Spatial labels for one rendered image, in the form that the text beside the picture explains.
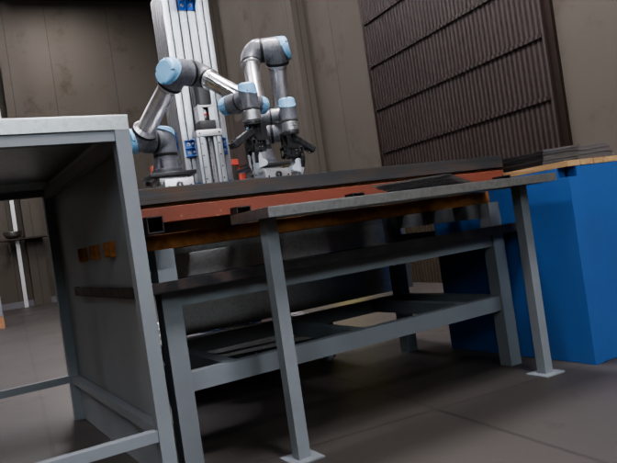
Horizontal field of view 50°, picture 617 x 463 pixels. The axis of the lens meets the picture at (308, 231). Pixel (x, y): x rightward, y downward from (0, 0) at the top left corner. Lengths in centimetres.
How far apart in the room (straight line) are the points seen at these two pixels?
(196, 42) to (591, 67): 269
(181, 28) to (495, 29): 279
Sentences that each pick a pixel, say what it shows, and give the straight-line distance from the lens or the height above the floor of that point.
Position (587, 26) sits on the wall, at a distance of 501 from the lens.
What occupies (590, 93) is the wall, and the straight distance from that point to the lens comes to 496.
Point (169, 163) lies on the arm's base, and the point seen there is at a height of 108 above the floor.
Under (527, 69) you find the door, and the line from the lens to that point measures 531.
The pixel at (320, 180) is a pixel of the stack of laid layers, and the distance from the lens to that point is 230.
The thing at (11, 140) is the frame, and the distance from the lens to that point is 181.
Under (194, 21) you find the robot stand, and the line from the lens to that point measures 367.
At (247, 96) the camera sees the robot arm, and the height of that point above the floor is 121.
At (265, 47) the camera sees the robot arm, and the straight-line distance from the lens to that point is 329.
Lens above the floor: 67
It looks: level
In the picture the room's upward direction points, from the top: 8 degrees counter-clockwise
